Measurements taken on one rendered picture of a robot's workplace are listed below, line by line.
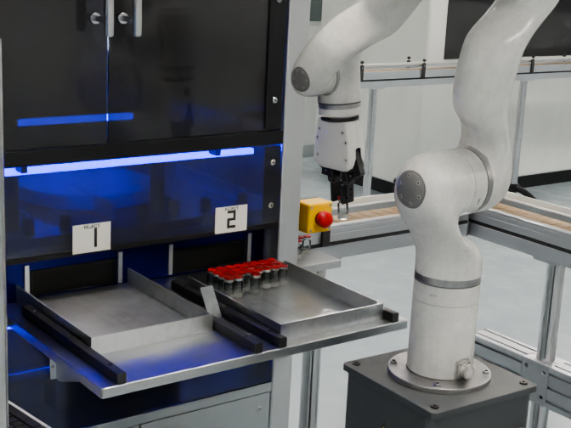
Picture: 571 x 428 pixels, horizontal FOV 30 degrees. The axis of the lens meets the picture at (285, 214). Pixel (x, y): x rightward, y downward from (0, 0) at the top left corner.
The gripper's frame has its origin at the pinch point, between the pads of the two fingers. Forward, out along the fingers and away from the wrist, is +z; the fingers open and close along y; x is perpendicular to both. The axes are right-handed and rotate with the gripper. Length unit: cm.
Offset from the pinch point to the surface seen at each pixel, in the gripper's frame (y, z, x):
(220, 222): -30.8, 11.1, -8.6
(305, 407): -46, 74, 26
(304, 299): -10.9, 25.6, -1.9
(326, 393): -120, 122, 98
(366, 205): -41, 21, 46
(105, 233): -32.3, 7.4, -36.3
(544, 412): -10, 82, 81
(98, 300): -33, 21, -39
